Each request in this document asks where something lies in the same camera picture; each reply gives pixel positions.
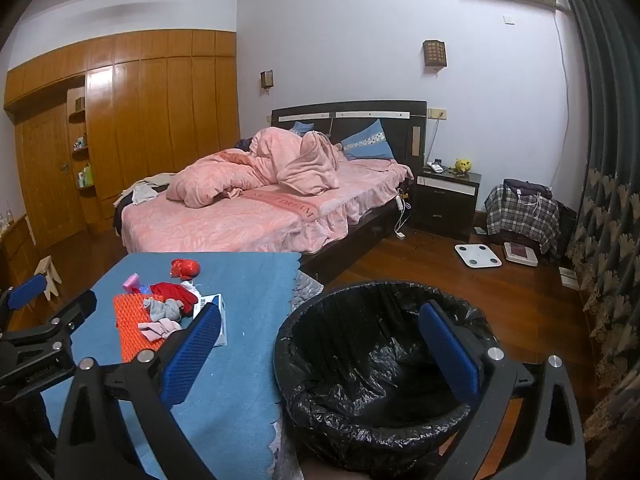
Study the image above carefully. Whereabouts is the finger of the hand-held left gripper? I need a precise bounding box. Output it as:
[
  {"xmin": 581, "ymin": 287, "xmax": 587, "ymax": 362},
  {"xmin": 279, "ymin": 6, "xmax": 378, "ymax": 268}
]
[
  {"xmin": 0, "ymin": 274, "xmax": 48, "ymax": 334},
  {"xmin": 0, "ymin": 289, "xmax": 99, "ymax": 349}
]

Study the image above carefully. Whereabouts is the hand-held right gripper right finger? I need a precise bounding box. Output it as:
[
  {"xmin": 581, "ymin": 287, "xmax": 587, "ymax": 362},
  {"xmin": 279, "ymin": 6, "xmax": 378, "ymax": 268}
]
[{"xmin": 418, "ymin": 299, "xmax": 587, "ymax": 480}]

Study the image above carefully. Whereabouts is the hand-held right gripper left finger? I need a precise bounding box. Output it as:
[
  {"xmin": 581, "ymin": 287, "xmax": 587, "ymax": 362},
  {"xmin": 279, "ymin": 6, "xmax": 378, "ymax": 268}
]
[{"xmin": 52, "ymin": 303, "xmax": 224, "ymax": 480}]

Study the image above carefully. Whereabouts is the pink sock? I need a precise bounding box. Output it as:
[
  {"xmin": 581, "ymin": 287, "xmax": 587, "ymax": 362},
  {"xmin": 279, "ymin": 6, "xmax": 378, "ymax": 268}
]
[{"xmin": 138, "ymin": 320, "xmax": 182, "ymax": 344}]

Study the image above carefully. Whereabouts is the orange foam net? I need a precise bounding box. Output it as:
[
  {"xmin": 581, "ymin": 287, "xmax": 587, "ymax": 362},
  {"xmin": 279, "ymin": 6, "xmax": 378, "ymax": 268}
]
[{"xmin": 112, "ymin": 293, "xmax": 172, "ymax": 363}]

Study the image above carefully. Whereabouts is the grey sock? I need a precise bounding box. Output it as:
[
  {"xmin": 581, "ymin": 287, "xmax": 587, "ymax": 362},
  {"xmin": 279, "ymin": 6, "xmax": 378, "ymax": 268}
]
[{"xmin": 142, "ymin": 298, "xmax": 184, "ymax": 322}]

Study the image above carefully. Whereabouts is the white printed leaflet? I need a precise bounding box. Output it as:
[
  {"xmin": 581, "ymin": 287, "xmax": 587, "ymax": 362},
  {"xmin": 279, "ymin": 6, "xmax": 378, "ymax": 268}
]
[{"xmin": 181, "ymin": 280, "xmax": 227, "ymax": 347}]

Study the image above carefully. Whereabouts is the red cloth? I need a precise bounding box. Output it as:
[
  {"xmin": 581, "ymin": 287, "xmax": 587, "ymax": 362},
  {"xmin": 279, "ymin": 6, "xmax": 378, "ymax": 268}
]
[{"xmin": 150, "ymin": 282, "xmax": 199, "ymax": 307}]

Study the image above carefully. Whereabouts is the red plastic bag ball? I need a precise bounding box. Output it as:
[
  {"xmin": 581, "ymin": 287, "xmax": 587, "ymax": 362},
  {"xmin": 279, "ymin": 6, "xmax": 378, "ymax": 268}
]
[{"xmin": 171, "ymin": 258, "xmax": 202, "ymax": 281}]

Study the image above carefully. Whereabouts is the black bag-lined bin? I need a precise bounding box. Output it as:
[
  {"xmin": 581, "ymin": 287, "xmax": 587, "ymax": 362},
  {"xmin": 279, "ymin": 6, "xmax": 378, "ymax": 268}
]
[{"xmin": 273, "ymin": 281, "xmax": 506, "ymax": 466}]

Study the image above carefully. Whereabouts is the small wooden stool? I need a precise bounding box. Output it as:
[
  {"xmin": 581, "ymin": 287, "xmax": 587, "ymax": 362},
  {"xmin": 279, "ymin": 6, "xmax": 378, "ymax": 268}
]
[{"xmin": 37, "ymin": 255, "xmax": 64, "ymax": 302}]

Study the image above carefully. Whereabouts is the wooden dresser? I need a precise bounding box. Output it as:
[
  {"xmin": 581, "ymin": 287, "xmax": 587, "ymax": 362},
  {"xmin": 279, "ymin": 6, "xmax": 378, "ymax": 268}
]
[{"xmin": 0, "ymin": 212, "xmax": 42, "ymax": 313}]

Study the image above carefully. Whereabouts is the blue tablecloth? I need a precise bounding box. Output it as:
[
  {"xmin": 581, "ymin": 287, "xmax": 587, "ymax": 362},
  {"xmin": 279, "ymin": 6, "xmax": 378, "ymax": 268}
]
[{"xmin": 40, "ymin": 251, "xmax": 303, "ymax": 480}]

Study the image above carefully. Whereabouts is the white bathroom scale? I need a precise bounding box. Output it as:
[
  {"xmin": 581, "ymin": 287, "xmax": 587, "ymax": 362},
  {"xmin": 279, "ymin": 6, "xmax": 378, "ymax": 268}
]
[{"xmin": 453, "ymin": 243, "xmax": 503, "ymax": 269}]

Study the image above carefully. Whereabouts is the white and red scale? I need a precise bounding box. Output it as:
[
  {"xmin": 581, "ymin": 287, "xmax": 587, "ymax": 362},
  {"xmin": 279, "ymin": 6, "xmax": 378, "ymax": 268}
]
[{"xmin": 502, "ymin": 241, "xmax": 540, "ymax": 267}]

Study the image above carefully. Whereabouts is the grey quilted cloth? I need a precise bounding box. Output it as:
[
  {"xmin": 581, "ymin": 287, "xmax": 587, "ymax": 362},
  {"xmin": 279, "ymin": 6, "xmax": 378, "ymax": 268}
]
[{"xmin": 291, "ymin": 270, "xmax": 325, "ymax": 312}]

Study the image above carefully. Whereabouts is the dark nightstand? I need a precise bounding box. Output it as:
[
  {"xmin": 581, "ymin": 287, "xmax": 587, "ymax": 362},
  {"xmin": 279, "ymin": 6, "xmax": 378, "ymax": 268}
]
[{"xmin": 413, "ymin": 165, "xmax": 482, "ymax": 241}]

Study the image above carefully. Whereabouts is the pile of clothes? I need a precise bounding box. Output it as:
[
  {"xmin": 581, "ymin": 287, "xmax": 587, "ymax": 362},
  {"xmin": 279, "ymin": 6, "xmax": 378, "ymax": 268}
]
[{"xmin": 113, "ymin": 172, "xmax": 177, "ymax": 207}]

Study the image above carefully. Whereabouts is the plaid cloth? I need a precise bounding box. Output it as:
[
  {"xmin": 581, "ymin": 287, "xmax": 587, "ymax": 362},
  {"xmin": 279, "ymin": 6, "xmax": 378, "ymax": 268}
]
[{"xmin": 484, "ymin": 184, "xmax": 561, "ymax": 256}]

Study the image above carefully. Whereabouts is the pink bedsheet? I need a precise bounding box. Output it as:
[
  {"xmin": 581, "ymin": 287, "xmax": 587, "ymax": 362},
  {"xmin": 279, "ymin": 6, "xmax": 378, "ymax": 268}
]
[{"xmin": 121, "ymin": 156, "xmax": 415, "ymax": 257}]

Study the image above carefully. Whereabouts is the pink quilt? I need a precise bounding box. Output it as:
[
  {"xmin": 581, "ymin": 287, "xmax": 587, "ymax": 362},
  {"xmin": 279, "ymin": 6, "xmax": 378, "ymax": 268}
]
[{"xmin": 166, "ymin": 127, "xmax": 351, "ymax": 209}]

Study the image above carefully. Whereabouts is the wooden wardrobe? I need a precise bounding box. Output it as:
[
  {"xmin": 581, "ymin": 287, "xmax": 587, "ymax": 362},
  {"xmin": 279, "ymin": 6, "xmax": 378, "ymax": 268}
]
[{"xmin": 4, "ymin": 29, "xmax": 239, "ymax": 252}]

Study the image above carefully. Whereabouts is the large blue pillow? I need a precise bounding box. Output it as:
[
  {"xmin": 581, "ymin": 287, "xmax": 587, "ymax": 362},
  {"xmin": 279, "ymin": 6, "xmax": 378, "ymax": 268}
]
[{"xmin": 340, "ymin": 119, "xmax": 394, "ymax": 161}]

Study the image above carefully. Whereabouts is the dark wooden bed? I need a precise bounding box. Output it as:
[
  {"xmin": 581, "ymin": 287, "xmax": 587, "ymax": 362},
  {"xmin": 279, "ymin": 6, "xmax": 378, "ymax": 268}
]
[{"xmin": 120, "ymin": 100, "xmax": 429, "ymax": 286}]

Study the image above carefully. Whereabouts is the grey patterned curtain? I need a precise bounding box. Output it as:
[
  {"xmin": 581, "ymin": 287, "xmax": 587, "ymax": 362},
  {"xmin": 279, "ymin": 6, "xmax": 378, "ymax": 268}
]
[{"xmin": 549, "ymin": 0, "xmax": 640, "ymax": 463}]

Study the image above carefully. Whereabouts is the white air conditioner pipe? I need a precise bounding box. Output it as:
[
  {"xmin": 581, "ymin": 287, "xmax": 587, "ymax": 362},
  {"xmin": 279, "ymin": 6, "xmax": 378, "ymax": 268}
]
[{"xmin": 554, "ymin": 6, "xmax": 574, "ymax": 187}]

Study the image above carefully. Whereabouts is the large wall lamp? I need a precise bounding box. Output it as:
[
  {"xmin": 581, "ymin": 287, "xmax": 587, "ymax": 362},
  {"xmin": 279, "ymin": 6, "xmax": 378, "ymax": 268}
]
[{"xmin": 422, "ymin": 39, "xmax": 448, "ymax": 72}]

